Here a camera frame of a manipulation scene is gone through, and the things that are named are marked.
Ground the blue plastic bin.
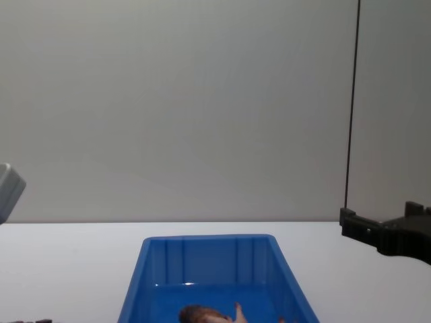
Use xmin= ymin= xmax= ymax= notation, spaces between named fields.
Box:
xmin=117 ymin=234 xmax=321 ymax=323

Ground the brown rounded shell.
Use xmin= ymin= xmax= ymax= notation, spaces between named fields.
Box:
xmin=178 ymin=304 xmax=233 ymax=323

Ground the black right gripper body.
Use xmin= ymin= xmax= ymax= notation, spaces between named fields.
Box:
xmin=382 ymin=215 xmax=431 ymax=267

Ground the pale pink starfish toy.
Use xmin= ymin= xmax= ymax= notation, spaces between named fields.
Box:
xmin=232 ymin=301 xmax=249 ymax=323

